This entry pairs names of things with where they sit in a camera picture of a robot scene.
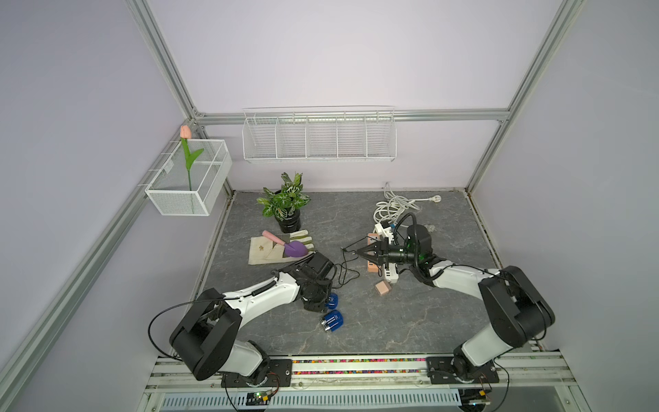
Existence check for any white power strip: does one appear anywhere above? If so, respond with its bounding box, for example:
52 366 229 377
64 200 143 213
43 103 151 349
382 263 399 284

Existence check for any pink stick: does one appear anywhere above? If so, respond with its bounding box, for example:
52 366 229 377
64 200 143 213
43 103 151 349
262 230 286 245

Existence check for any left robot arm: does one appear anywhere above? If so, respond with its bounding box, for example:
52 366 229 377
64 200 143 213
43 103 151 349
147 252 335 388

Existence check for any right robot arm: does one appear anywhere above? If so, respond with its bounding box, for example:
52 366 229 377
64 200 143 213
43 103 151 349
360 221 555 384

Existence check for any pink artificial tulip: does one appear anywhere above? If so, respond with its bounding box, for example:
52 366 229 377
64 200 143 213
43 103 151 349
180 125 204 191

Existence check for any white power cord bundle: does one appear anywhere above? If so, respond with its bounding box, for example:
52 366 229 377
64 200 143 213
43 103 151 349
371 181 444 233

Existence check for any potted green plant black vase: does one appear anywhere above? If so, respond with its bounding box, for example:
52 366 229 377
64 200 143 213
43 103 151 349
257 173 311 233

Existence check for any cream hand-shaped holder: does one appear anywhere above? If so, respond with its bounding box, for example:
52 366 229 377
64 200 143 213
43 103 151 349
248 230 315 265

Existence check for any black USB cable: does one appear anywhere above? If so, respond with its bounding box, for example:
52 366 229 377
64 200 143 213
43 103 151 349
328 256 361 289
334 233 374 287

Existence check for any white wire basket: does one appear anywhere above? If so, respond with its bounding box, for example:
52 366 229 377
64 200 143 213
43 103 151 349
145 139 233 216

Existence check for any orange power strip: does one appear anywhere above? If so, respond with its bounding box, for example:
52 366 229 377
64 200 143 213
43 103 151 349
367 233 380 274

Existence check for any pink charger cube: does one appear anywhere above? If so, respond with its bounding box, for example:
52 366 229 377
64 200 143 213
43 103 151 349
375 281 392 296

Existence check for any long white wire shelf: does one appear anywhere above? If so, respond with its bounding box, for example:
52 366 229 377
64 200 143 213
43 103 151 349
242 106 397 162

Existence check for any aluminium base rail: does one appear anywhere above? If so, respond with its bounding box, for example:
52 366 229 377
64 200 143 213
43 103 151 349
146 351 578 395

